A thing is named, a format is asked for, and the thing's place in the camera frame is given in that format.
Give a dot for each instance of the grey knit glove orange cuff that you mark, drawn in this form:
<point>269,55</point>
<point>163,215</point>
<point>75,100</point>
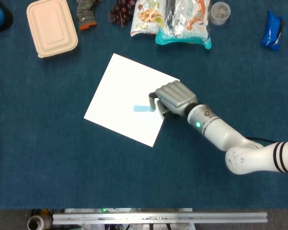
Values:
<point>86,14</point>

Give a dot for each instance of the clear round plastic jar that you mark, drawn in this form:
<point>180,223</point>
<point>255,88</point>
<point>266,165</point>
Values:
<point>220,13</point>

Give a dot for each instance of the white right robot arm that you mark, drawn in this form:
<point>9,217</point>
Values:
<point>235,143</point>

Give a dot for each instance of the beige lidded lunch box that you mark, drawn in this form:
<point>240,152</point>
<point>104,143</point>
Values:
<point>51,26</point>

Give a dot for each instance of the teal shrimp snack bag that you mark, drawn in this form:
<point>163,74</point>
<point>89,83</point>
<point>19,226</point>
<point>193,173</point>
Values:
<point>184,24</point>

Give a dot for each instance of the small blue strip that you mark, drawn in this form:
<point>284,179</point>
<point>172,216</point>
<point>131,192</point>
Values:
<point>142,108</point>

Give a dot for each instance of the dark red grape bunch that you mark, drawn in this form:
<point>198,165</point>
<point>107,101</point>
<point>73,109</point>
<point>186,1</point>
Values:
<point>122,11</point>

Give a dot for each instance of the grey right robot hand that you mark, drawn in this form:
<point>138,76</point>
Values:
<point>177,95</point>

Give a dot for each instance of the white square paper sheet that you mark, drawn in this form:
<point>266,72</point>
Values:
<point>127,95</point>

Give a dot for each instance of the brown tape roll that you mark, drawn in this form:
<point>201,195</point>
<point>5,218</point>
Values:
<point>37,221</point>

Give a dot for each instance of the aluminium profile rail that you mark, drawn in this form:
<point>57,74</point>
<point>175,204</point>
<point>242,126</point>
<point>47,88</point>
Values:
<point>158,218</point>

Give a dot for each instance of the white snack bag with fries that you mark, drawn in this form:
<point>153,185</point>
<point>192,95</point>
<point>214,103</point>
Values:
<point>146,18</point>

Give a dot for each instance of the blue cookie packet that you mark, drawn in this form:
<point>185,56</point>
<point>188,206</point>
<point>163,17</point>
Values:
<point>271,31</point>

